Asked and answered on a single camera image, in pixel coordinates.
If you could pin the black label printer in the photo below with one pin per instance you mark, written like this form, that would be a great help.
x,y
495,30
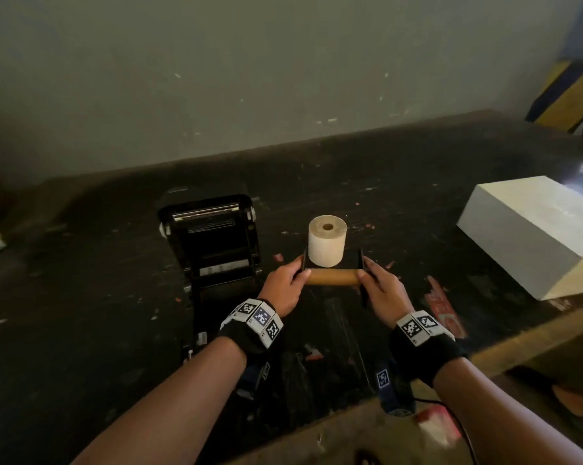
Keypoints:
x,y
214,256

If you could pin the white paper roll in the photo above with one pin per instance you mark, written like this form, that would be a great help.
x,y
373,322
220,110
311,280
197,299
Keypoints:
x,y
326,244

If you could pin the red label sticker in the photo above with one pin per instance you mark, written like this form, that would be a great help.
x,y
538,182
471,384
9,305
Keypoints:
x,y
442,307

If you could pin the red white wrapper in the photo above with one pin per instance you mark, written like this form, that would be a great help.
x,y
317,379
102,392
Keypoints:
x,y
437,426

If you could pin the person's left hand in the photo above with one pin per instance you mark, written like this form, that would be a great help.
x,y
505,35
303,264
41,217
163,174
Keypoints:
x,y
279,288

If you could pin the white cardboard box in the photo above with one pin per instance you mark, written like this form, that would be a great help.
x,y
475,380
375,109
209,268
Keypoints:
x,y
534,234

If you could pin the person's right thumb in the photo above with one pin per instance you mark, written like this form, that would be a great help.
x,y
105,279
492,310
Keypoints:
x,y
365,283

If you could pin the yellow black striped post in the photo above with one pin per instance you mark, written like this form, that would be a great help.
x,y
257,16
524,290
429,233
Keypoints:
x,y
570,99

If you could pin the brown cardboard tube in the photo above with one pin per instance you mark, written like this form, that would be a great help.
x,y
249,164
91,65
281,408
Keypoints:
x,y
332,276

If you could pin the person's right forearm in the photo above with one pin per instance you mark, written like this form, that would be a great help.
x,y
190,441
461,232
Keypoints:
x,y
505,421

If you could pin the black marker wristband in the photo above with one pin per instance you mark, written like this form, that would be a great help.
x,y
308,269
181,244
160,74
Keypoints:
x,y
425,346
252,326

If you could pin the black roll holder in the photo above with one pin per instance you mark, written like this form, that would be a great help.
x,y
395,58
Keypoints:
x,y
352,259

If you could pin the person's left thumb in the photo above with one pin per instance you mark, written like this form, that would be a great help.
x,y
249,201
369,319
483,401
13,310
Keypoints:
x,y
302,277

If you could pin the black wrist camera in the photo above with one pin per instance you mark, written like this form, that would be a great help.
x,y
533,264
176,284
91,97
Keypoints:
x,y
393,389
255,380

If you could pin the person's left forearm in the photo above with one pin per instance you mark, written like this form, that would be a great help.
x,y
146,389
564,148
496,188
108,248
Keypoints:
x,y
175,411

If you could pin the person's right hand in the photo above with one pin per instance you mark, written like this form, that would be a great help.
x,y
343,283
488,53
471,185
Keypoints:
x,y
386,295

